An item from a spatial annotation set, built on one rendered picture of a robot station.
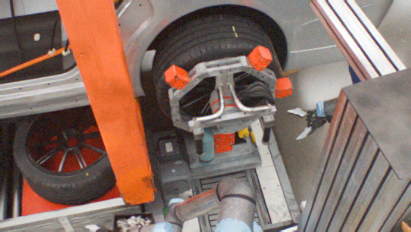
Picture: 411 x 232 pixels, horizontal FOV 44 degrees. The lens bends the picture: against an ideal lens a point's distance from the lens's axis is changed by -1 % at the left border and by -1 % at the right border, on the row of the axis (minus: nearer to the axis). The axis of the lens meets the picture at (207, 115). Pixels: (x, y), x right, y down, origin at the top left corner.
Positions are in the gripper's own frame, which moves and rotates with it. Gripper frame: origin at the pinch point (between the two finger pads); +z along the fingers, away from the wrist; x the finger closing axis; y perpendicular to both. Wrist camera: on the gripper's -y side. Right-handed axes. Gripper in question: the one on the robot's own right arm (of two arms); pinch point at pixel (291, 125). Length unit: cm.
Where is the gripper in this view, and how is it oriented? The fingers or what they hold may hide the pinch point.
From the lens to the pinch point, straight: 252.2
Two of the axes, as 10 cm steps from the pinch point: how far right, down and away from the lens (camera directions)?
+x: 2.3, 9.0, -3.8
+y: 0.0, -3.9, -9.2
